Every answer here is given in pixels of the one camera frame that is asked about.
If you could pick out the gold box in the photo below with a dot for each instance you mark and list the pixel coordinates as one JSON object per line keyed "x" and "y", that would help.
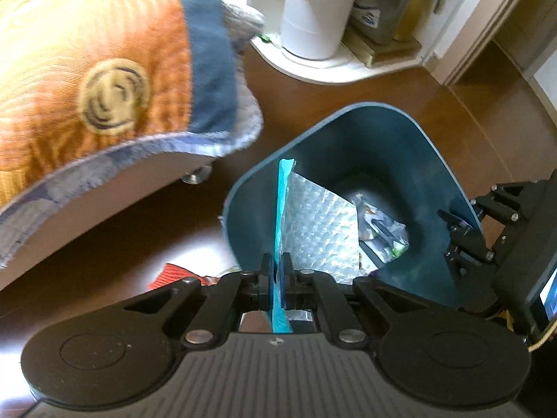
{"x": 383, "y": 52}

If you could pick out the small green white scrap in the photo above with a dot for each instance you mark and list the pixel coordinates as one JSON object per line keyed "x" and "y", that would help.
{"x": 264, "y": 38}

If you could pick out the grey plastic jug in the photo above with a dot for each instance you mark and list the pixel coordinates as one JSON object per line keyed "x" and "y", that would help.
{"x": 378, "y": 4}

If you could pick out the teal bubble mailer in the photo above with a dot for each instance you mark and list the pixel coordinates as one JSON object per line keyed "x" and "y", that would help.
{"x": 322, "y": 230}

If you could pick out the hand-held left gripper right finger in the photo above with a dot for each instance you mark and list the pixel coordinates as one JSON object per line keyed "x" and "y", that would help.
{"x": 286, "y": 281}

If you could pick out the silver wrapper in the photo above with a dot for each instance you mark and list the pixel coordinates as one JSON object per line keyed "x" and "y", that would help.
{"x": 383, "y": 230}

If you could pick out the metal bed leg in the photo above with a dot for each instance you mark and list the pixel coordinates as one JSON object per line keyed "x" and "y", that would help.
{"x": 196, "y": 176}

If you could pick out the orange floral blanket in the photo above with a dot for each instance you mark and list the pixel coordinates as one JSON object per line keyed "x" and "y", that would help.
{"x": 87, "y": 74}

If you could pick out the gold thermos flask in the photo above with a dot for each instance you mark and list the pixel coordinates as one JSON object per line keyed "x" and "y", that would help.
{"x": 417, "y": 4}

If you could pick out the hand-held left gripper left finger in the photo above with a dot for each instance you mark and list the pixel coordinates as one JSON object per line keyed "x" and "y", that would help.
{"x": 271, "y": 281}

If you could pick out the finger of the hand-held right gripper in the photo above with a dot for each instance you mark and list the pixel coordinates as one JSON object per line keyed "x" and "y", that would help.
{"x": 504, "y": 207}
{"x": 472, "y": 244}

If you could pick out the red foam net sleeve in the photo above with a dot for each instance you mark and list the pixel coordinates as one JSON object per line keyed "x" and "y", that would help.
{"x": 174, "y": 276}

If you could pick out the teal plastic trash bin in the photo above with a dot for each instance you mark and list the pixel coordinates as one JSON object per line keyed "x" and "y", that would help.
{"x": 370, "y": 148}

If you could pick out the wooden door frame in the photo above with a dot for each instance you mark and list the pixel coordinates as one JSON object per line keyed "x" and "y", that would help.
{"x": 487, "y": 21}

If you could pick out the orange and blue bed cover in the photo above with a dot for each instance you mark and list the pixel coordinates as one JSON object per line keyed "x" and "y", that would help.
{"x": 248, "y": 126}

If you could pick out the white shelf unit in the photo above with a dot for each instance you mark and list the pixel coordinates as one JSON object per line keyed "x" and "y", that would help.
{"x": 313, "y": 69}

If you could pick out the white cylinder column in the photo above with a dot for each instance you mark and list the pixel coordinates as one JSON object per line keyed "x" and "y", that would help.
{"x": 317, "y": 13}

